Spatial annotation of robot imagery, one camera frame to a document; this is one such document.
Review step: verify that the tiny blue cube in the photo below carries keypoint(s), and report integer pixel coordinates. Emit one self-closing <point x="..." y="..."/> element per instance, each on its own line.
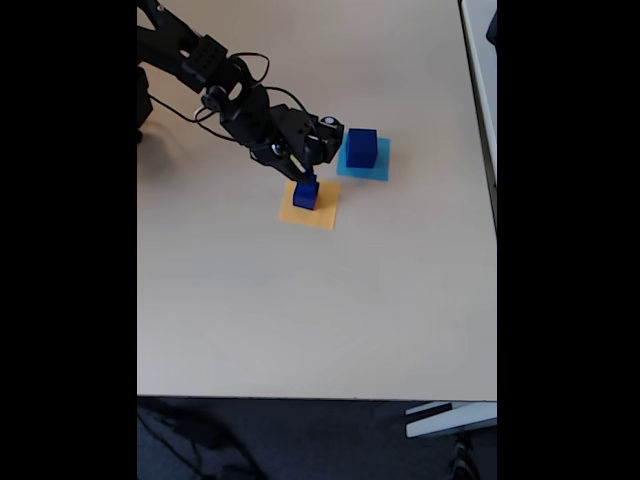
<point x="312" y="180"/>

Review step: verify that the medium blue cube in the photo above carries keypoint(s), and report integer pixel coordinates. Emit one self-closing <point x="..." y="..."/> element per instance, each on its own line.
<point x="305" y="199"/>

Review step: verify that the large blue cube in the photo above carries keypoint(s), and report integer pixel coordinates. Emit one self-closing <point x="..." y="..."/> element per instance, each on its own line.
<point x="361" y="150"/>

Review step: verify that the orange paper square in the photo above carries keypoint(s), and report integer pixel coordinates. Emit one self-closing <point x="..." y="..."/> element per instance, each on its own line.
<point x="327" y="216"/>

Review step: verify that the light blue paper square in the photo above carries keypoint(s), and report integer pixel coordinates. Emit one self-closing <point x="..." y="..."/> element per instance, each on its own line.
<point x="384" y="170"/>

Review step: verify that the white adjacent table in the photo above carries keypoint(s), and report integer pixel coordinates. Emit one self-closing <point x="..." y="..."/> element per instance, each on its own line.
<point x="480" y="100"/>

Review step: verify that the dark blue object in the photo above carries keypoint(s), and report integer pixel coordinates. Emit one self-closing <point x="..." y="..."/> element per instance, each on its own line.
<point x="493" y="27"/>

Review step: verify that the white table foot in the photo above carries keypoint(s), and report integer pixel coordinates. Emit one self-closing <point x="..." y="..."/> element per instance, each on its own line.
<point x="450" y="422"/>

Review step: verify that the black chair base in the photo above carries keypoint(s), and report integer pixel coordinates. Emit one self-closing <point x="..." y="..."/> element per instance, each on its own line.
<point x="465" y="460"/>

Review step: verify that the black camera box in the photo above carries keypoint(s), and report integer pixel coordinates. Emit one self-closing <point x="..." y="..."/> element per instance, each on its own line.
<point x="312" y="135"/>

